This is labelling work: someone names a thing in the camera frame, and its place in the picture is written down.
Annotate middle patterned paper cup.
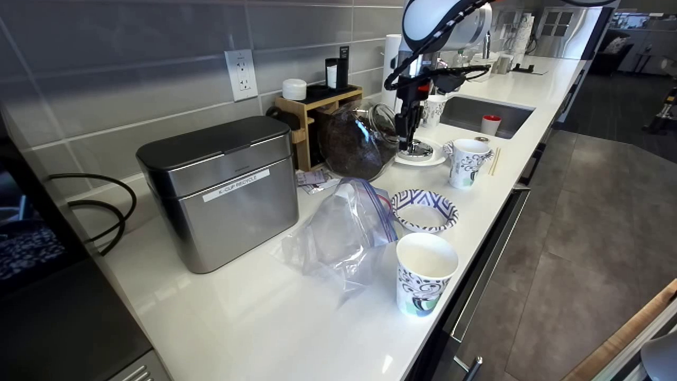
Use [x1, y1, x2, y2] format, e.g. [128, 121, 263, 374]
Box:
[447, 138, 491, 187]

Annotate kitchen sink basin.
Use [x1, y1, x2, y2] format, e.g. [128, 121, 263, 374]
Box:
[440, 96, 532, 139]

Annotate glass jar of coffee beans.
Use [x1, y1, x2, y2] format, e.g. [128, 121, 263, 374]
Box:
[318, 102, 398, 180]

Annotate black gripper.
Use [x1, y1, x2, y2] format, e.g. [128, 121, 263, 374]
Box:
[395, 76, 431, 153]

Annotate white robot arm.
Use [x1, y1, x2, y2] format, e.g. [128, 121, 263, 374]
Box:
[382, 0, 493, 153]

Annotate wooden countertop organizer rack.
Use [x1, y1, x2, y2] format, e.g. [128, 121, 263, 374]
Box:
[273, 85, 362, 169]

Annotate white jar lid with knob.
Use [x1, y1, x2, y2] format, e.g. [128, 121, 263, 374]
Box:
[394, 144, 446, 167]

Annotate white wall power outlet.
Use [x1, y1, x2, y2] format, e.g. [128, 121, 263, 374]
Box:
[224, 48, 257, 102]

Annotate small white container on rack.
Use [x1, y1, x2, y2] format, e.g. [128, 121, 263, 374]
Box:
[281, 77, 306, 102]

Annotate stainless steel countertop bin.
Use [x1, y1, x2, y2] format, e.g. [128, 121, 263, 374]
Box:
[135, 116, 297, 273]

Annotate white paper towel roll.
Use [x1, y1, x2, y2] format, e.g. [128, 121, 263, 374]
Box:
[382, 34, 401, 90]

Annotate near patterned paper cup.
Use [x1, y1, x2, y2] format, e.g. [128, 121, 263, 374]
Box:
[395, 233, 458, 316]

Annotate clear zip plastic bag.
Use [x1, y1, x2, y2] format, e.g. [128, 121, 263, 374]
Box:
[281, 178, 395, 294]

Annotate far patterned paper cup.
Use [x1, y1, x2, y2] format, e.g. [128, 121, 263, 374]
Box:
[422, 95, 446, 126]

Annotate black power cable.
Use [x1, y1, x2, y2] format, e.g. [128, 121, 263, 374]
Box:
[44, 171, 140, 258]

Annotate empty blue patterned paper bowl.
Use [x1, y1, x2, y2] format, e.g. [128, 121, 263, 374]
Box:
[388, 187, 458, 234]

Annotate patterned paper cup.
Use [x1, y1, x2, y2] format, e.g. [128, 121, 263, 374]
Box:
[422, 95, 446, 126]
[395, 233, 458, 316]
[447, 138, 491, 187]

